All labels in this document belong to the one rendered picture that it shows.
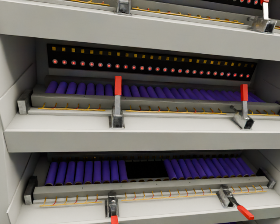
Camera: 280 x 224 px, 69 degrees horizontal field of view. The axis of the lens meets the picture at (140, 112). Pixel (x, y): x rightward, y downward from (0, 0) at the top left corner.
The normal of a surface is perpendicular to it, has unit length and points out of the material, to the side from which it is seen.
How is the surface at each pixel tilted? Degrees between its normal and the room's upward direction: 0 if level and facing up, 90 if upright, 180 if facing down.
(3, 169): 90
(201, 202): 16
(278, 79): 90
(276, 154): 90
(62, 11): 106
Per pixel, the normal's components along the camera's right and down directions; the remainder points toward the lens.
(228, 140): 0.17, 0.51
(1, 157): 0.20, 0.26
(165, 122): 0.13, -0.86
